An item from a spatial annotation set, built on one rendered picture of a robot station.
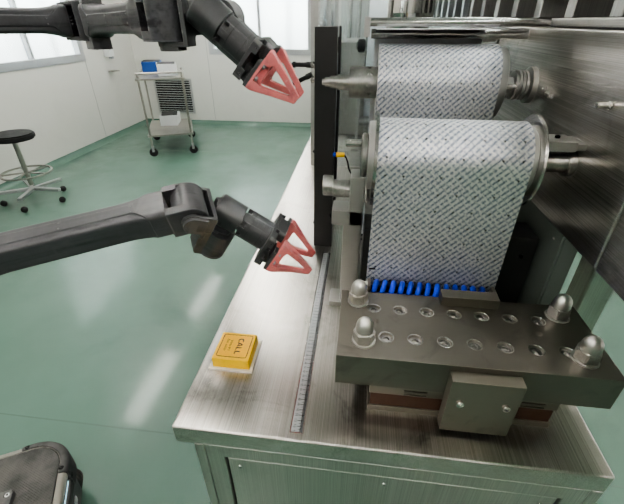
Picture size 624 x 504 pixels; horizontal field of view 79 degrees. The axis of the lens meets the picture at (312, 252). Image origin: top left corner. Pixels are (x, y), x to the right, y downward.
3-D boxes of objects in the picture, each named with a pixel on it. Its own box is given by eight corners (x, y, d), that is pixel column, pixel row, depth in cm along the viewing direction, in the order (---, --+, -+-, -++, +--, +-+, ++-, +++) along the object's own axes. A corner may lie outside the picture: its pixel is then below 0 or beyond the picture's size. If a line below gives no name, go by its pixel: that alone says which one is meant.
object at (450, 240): (365, 281, 73) (374, 191, 63) (492, 290, 70) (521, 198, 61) (365, 283, 72) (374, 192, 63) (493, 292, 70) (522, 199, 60)
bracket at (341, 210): (328, 292, 90) (332, 167, 74) (355, 294, 89) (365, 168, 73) (326, 305, 86) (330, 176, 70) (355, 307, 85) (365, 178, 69)
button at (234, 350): (224, 340, 76) (223, 331, 75) (258, 343, 76) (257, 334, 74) (212, 367, 70) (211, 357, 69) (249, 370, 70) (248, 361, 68)
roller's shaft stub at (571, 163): (518, 169, 66) (526, 144, 64) (561, 171, 65) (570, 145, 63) (527, 178, 62) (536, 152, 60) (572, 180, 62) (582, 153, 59)
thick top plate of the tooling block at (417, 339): (340, 314, 72) (341, 289, 69) (561, 332, 68) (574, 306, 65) (334, 382, 59) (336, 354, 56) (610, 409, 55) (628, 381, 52)
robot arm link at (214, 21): (175, 16, 57) (194, -20, 54) (193, 17, 63) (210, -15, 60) (213, 50, 58) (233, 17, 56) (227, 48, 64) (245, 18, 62)
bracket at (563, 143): (533, 143, 64) (537, 130, 63) (570, 144, 63) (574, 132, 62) (545, 151, 60) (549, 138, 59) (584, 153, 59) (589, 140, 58)
